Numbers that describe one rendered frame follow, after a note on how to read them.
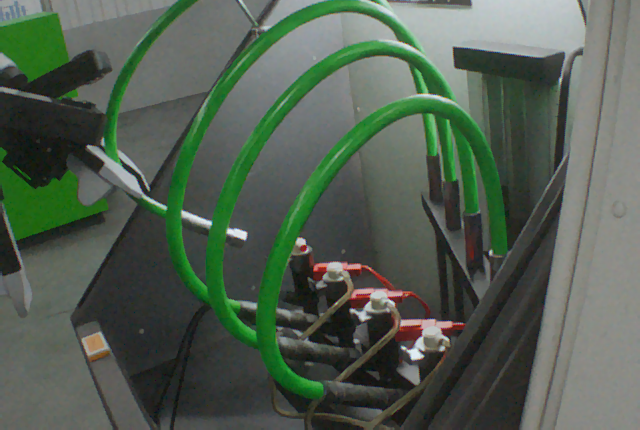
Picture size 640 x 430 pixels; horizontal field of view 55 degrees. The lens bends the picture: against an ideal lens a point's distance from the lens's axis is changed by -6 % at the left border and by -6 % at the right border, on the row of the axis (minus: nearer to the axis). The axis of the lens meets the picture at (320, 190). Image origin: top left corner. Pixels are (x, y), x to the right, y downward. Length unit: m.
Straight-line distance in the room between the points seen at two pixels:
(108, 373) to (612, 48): 0.73
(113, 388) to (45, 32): 3.16
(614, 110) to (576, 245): 0.09
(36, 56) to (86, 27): 3.22
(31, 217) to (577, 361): 3.77
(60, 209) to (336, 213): 3.05
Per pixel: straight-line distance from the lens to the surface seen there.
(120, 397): 0.85
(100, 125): 0.48
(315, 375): 0.75
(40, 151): 0.76
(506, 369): 0.46
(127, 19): 7.09
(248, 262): 1.09
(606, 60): 0.42
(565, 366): 0.46
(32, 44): 3.87
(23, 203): 4.02
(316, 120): 1.08
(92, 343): 0.96
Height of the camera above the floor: 1.44
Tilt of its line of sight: 22 degrees down
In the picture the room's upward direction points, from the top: 9 degrees counter-clockwise
